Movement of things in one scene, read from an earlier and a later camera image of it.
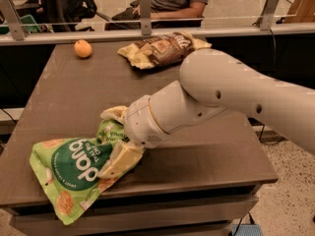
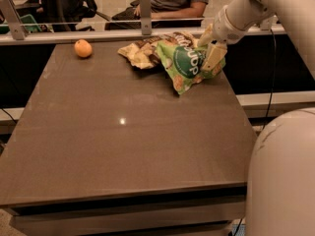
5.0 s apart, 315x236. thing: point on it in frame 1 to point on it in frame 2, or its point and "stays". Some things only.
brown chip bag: (162, 50) stays
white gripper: (139, 121) to (225, 30)
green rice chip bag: (68, 168) to (182, 64)
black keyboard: (129, 14) stays
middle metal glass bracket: (145, 12) stays
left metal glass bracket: (12, 17) stays
